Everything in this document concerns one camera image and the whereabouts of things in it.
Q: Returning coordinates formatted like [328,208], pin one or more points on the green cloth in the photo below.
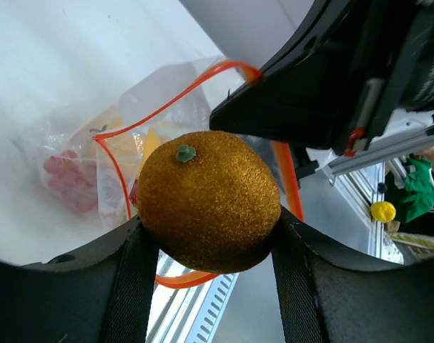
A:
[416,197]

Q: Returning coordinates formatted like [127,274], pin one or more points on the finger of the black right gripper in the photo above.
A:
[314,92]

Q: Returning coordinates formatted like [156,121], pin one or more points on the yellow ball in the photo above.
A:
[383,211]

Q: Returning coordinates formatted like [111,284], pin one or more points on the red grape bunch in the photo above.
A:
[88,184]

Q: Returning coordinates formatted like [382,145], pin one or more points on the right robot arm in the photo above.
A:
[406,131]

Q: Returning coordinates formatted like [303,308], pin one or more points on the aluminium front rail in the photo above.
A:
[173,312]

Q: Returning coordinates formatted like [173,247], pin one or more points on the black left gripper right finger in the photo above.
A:
[329,292]

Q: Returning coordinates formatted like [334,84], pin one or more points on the orange yellow fruit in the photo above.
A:
[125,147]

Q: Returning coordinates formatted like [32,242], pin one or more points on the white slotted cable duct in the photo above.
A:
[211,310]

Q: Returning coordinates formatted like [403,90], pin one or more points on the brown kiwi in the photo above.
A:
[209,202]

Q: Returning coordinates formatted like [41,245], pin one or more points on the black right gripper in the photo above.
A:
[402,76]

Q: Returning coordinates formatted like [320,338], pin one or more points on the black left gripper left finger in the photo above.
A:
[100,292]

